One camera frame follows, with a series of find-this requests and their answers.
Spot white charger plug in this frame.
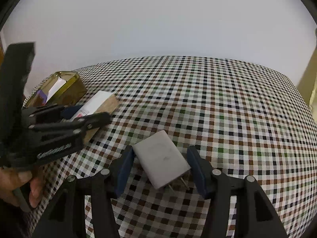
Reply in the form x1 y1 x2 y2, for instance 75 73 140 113
132 130 192 190

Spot checkered tablecloth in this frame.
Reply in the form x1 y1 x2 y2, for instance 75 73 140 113
23 56 314 238

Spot person's left hand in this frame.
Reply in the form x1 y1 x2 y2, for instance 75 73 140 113
0 167 45 209

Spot yellow green printed cloth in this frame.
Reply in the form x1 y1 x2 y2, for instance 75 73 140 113
297 27 317 114

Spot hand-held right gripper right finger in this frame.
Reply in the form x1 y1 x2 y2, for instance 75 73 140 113
186 146 289 238

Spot white paper liner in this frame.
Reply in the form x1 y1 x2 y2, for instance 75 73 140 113
46 78 67 102

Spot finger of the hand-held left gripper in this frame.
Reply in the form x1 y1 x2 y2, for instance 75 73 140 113
29 112 111 136
23 104 82 120

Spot gold tin box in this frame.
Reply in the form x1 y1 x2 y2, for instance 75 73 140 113
25 71 88 108

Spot white box red label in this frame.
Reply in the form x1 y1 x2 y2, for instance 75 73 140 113
71 90 119 145

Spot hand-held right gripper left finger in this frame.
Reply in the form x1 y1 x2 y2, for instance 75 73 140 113
32 146 136 238

